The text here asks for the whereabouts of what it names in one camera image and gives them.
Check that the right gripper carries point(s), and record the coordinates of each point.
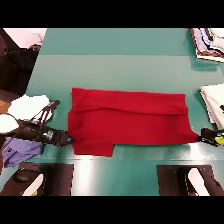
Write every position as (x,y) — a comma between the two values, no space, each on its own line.
(208,136)

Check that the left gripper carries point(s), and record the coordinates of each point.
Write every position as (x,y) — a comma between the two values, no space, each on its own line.
(60,138)

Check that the red T-shirt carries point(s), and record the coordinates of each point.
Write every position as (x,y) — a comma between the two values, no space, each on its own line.
(130,120)

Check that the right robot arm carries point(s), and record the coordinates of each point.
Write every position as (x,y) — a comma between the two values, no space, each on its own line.
(173,180)

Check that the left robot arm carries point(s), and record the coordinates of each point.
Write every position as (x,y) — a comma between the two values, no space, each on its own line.
(30,130)

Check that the white garment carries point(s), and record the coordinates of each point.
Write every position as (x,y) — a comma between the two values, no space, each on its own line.
(215,100)
(218,36)
(26,106)

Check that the purple garment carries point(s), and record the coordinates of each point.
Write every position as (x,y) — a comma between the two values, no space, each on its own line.
(21,150)

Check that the black garment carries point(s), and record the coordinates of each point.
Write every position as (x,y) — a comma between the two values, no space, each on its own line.
(16,66)

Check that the lavender garment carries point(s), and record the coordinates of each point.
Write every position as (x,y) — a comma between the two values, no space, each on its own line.
(201,40)

